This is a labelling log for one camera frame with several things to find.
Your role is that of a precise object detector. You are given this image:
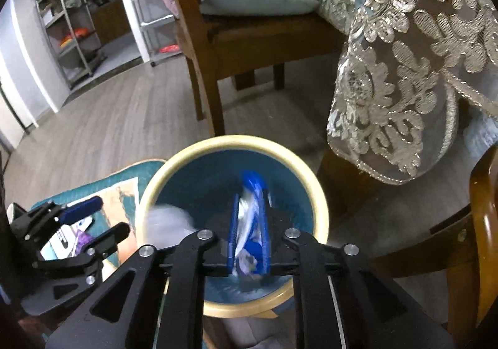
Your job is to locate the blue bin with cream rim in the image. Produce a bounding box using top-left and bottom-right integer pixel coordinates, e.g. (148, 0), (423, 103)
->
(136, 134), (330, 319)

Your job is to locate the teal printed floor mat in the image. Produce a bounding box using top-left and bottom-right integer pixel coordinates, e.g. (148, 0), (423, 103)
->
(8, 159), (168, 277)

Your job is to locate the purple wrapper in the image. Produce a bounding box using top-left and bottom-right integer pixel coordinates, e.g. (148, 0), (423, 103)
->
(72, 230), (95, 257)

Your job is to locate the white rolling cart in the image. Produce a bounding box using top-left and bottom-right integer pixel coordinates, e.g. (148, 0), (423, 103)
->
(125, 0), (184, 68)

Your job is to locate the grey metal shelf rack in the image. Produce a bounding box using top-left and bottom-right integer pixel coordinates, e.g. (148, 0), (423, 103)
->
(35, 0), (108, 90)

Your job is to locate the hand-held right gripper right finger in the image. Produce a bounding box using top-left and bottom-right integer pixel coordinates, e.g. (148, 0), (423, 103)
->
(259, 186), (456, 349)

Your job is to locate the wooden dining chair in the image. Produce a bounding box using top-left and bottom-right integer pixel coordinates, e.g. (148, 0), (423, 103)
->
(156, 0), (348, 138)

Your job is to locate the blue and white plastic wrapper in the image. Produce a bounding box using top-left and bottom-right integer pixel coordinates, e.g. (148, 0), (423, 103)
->
(233, 170), (270, 280)

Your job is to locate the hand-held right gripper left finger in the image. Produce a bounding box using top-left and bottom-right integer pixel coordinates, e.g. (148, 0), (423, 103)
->
(45, 193), (240, 349)

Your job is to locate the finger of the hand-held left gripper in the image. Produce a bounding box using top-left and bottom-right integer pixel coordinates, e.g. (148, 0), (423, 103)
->
(11, 196), (104, 243)
(21, 222), (131, 314)

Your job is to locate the white and black printed packet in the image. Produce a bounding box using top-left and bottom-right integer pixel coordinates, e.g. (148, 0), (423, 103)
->
(40, 217), (95, 261)

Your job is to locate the white crumpled tissue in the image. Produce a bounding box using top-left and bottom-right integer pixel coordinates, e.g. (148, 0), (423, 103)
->
(146, 203), (196, 252)

